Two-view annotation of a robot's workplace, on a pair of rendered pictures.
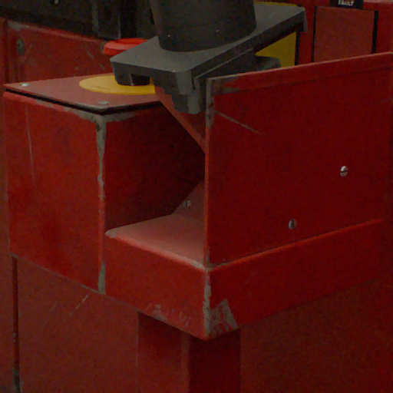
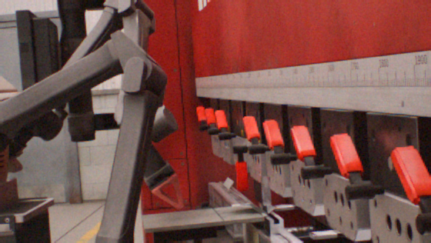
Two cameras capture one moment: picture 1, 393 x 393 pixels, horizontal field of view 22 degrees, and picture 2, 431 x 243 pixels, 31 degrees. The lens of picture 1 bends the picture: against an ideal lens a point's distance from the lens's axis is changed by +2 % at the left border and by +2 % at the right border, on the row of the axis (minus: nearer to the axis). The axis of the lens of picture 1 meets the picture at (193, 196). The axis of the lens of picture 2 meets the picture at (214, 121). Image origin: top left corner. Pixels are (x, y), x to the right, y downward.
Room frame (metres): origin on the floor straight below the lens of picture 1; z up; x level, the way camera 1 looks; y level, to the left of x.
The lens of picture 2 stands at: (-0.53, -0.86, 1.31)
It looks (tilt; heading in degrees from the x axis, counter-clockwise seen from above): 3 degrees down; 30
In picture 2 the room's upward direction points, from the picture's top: 4 degrees counter-clockwise
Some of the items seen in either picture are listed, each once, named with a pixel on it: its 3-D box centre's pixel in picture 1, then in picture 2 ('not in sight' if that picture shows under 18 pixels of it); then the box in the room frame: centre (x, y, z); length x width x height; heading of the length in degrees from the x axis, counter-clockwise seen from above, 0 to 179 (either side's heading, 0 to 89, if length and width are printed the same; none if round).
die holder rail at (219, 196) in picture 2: not in sight; (229, 207); (1.52, 0.28, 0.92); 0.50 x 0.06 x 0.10; 37
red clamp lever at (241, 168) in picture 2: not in sight; (243, 168); (0.92, -0.09, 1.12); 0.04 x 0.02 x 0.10; 127
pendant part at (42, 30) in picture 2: not in sight; (42, 63); (1.70, 1.13, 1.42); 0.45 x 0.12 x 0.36; 36
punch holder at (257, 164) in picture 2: not in sight; (272, 139); (0.94, -0.16, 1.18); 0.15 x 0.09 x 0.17; 37
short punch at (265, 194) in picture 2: not in sight; (262, 190); (1.08, -0.05, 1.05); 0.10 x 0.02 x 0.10; 37
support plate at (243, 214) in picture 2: not in sight; (200, 218); (0.99, 0.07, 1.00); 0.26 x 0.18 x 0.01; 127
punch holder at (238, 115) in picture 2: not in sight; (255, 134); (1.10, -0.03, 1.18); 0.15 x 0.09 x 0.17; 37
